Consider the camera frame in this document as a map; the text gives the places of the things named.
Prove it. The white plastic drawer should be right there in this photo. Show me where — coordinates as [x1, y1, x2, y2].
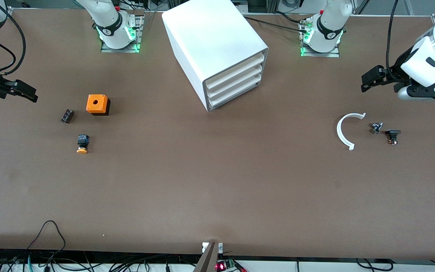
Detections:
[206, 65, 264, 99]
[208, 75, 262, 109]
[205, 53, 265, 90]

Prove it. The yellow push button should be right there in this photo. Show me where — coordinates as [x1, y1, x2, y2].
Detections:
[76, 134, 90, 155]

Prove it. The white drawer cabinet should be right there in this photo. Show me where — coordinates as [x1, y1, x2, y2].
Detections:
[162, 0, 269, 112]

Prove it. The black component with copper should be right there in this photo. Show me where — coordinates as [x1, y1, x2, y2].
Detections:
[386, 130, 402, 145]

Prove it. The white curved plastic arc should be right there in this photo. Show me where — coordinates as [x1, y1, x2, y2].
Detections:
[336, 113, 366, 151]

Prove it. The orange box with hole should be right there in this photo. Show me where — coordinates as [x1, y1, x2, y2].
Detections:
[86, 94, 111, 116]

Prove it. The circuit board with red light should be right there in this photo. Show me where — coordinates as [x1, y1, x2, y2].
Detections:
[216, 259, 247, 272]

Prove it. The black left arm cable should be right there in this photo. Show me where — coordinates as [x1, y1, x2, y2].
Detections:
[387, 0, 407, 82]

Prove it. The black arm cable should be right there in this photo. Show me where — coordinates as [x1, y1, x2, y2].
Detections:
[387, 0, 407, 82]
[0, 15, 26, 74]

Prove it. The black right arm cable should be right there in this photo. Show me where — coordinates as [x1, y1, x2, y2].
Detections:
[0, 15, 26, 74]

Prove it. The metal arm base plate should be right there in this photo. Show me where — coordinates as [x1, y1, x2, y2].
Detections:
[300, 21, 341, 58]
[100, 9, 145, 53]

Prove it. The black cable on table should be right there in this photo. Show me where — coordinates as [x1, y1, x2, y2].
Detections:
[243, 16, 310, 31]

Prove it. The black looped cable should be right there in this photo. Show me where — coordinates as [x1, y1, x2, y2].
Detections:
[27, 220, 67, 265]

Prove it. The black coiled cable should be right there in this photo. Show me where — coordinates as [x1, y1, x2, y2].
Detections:
[355, 258, 393, 272]

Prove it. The tangled black cable bundle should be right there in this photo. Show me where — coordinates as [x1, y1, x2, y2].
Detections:
[0, 247, 203, 272]

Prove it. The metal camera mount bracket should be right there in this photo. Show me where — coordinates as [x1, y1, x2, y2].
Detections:
[193, 242, 224, 272]

